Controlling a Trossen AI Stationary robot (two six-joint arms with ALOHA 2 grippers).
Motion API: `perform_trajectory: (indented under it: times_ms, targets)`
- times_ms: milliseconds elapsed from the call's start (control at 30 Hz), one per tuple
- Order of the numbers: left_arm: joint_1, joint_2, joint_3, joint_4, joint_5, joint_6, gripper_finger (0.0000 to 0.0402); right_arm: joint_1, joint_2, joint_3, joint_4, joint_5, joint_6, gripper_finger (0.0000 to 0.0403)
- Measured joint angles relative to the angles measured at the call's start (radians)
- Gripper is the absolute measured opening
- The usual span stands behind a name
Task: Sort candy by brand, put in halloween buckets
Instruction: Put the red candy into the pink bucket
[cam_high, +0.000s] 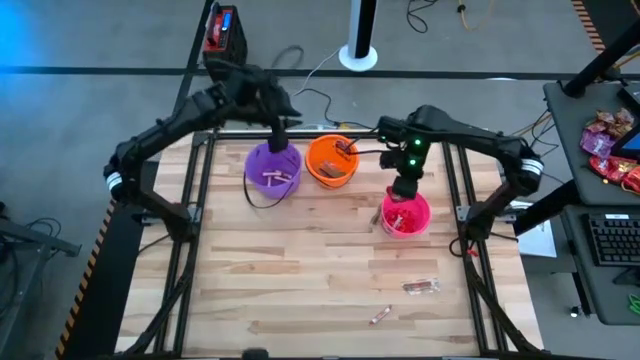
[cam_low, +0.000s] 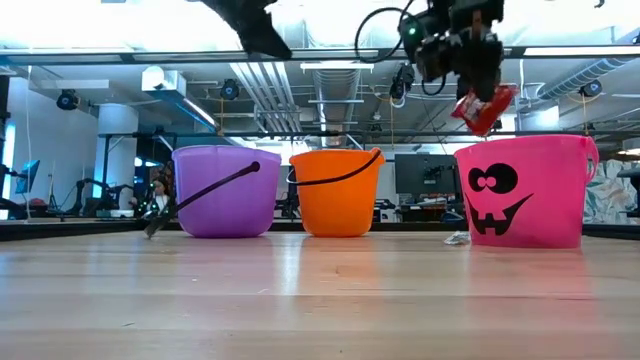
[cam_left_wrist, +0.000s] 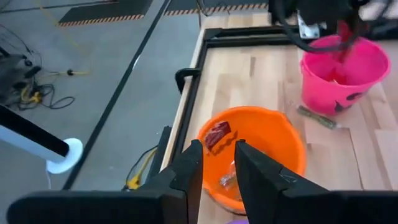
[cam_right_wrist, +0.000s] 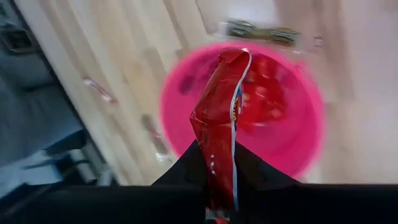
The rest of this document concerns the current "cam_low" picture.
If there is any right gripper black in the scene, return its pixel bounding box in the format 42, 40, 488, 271
430, 0, 506, 104

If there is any black round ceiling spotlight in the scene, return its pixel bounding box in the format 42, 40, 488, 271
219, 78, 241, 101
55, 89, 81, 112
579, 79, 604, 99

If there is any silver ribbed ventilation duct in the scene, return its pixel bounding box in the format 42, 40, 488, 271
312, 68, 362, 149
537, 56, 640, 101

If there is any black computer monitor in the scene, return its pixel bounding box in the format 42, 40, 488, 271
393, 153, 463, 197

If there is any clear wrapper stick candy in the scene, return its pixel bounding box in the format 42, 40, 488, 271
443, 230, 473, 247

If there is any black hanging ceiling device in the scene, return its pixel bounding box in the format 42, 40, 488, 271
388, 62, 417, 109

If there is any red candy packet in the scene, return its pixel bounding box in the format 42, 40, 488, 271
450, 83, 521, 138

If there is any person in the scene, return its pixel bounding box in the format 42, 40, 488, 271
145, 174, 174, 217

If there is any leaf patterned panel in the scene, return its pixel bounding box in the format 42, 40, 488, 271
583, 158, 632, 225

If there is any pink halloween bucket black face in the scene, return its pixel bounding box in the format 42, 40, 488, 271
453, 133, 601, 250

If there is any orange plastic halloween bucket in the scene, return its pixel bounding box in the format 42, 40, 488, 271
285, 146, 387, 239

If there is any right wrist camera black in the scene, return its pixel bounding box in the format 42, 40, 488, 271
398, 12, 444, 84

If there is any blue lit monitor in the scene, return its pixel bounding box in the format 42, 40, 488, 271
13, 158, 42, 196

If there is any black aluminium rig frame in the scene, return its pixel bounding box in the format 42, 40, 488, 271
0, 45, 640, 242

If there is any purple plastic halloween bucket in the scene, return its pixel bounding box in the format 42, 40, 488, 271
143, 144, 283, 240

